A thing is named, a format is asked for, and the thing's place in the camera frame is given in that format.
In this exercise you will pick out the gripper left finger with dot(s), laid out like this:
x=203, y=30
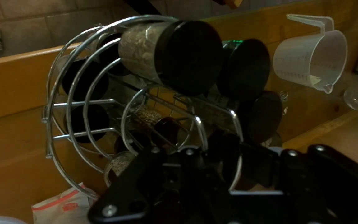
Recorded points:
x=126, y=193

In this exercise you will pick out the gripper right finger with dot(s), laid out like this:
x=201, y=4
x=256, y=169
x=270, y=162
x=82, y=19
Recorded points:
x=322, y=186

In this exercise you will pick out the large spice jar black lid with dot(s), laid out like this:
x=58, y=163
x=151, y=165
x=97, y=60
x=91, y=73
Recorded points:
x=185, y=56

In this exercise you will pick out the white packet with red print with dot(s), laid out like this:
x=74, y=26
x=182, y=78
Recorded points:
x=64, y=207

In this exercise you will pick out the translucent plastic measuring jug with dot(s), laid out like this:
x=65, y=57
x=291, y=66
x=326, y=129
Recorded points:
x=309, y=59

